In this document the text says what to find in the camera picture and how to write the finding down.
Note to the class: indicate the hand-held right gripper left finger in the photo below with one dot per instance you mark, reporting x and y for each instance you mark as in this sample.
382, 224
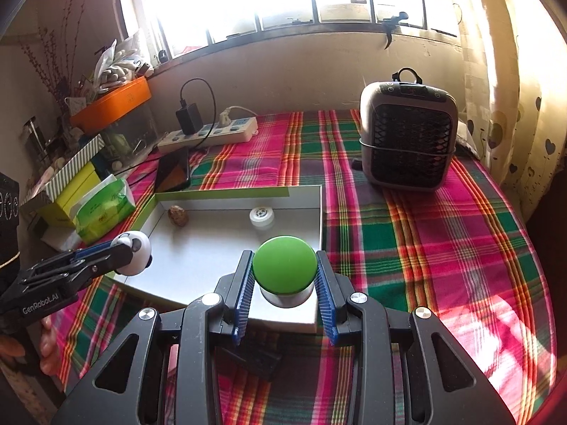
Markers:
245, 301

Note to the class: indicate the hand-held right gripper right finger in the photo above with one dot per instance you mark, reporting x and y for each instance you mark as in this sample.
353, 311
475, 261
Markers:
325, 305

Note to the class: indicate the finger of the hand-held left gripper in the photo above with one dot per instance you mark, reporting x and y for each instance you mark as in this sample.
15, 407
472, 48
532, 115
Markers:
93, 251
106, 262

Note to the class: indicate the white panda toy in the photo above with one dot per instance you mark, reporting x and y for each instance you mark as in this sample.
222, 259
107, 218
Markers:
138, 259

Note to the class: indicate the green dome toy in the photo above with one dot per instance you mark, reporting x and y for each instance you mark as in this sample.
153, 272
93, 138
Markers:
283, 261

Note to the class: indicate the shallow white cardboard box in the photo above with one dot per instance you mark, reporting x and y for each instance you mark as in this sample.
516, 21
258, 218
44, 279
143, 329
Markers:
199, 256

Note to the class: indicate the person's left hand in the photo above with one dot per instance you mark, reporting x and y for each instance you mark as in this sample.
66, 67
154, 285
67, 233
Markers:
51, 345

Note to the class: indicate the green tissue pack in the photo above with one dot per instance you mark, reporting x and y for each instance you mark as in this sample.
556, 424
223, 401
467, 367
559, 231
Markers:
104, 210

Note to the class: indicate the yellow box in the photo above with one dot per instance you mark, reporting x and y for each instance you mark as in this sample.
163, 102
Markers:
71, 195

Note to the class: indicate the white round cap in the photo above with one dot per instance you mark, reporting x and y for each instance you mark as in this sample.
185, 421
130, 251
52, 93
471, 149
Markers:
262, 218

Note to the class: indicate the brown walnut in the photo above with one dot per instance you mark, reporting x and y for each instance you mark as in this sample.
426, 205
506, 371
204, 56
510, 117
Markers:
179, 216

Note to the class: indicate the striped box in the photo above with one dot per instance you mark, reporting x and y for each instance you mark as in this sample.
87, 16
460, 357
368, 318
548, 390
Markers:
66, 168

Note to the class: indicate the plaid tablecloth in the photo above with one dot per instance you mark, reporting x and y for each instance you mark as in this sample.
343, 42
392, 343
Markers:
398, 252

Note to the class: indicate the black smartphone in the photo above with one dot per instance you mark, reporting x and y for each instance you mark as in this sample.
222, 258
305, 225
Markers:
173, 169

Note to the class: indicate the clear glass tank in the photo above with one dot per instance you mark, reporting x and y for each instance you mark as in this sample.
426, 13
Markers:
133, 133

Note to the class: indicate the orange plastic bin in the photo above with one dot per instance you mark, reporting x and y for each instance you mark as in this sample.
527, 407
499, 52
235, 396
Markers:
115, 102

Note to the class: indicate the black charger adapter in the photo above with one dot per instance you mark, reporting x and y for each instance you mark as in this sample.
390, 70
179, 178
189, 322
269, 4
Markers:
189, 118

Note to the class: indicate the white power strip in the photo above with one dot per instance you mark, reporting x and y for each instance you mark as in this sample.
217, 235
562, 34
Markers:
221, 135

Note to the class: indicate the grey space heater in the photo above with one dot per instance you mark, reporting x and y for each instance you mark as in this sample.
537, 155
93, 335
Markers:
407, 141

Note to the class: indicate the white plug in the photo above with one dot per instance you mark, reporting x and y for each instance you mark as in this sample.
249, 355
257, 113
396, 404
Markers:
228, 115

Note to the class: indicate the crumpled white bags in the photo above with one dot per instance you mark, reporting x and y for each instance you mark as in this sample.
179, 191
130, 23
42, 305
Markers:
119, 62

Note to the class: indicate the dried branches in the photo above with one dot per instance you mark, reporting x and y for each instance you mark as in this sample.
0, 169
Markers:
57, 53

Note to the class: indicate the black window hook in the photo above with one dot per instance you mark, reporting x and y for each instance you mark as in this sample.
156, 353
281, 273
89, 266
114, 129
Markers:
390, 26

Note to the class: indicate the heart print curtain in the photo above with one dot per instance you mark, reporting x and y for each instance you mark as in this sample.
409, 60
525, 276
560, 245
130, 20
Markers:
509, 75

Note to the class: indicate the window frame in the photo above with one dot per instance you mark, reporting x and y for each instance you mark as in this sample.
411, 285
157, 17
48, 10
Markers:
288, 31

